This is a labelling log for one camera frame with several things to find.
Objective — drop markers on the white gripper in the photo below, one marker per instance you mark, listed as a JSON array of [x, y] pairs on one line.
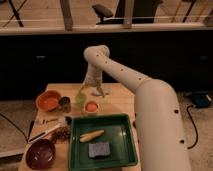
[[93, 78]]

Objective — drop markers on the orange apple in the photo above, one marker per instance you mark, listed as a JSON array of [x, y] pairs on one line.
[[91, 107]]

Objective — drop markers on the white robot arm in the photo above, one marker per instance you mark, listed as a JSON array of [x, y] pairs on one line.
[[159, 125]]

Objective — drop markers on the green cup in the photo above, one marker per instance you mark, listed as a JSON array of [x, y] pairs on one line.
[[80, 99]]

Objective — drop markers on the small dark metal cup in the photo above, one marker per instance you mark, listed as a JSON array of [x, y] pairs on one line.
[[65, 104]]

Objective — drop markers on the grey cloth piece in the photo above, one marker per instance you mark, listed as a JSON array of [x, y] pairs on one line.
[[105, 89]]

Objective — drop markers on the orange bowl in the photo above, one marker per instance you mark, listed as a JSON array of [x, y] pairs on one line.
[[48, 100]]

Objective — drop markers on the yellow corn cob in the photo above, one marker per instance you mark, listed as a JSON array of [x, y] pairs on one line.
[[90, 136]]

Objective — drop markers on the green plastic tray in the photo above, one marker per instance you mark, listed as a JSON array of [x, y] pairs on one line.
[[117, 133]]

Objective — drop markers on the dark grape bunch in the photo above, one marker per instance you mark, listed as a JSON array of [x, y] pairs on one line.
[[60, 134]]

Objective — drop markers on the blue sponge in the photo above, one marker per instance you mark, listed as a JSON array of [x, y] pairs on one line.
[[99, 149]]

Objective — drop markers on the dark maroon bowl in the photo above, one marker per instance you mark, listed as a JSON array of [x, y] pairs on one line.
[[40, 154]]

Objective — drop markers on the dark blue floor object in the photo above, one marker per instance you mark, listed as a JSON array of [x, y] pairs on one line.
[[201, 100]]

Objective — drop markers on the white handled brush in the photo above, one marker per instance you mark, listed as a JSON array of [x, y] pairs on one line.
[[65, 121]]

